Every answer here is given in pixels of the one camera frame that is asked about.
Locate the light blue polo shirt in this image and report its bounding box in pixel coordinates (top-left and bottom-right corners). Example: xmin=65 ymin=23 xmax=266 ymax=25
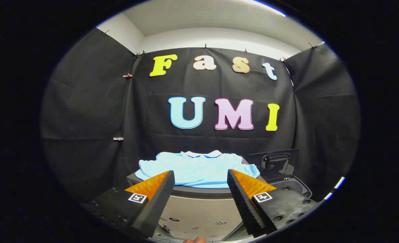
xmin=134 ymin=150 xmax=260 ymax=189

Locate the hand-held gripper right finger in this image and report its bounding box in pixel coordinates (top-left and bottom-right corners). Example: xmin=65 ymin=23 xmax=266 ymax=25
xmin=227 ymin=169 xmax=318 ymax=237

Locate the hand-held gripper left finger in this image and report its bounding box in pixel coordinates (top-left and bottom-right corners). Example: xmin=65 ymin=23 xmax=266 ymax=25
xmin=81 ymin=170 xmax=175 ymax=238

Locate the dark washing machine lid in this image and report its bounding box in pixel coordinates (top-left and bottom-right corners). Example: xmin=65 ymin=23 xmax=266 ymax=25
xmin=249 ymin=148 xmax=299 ymax=183

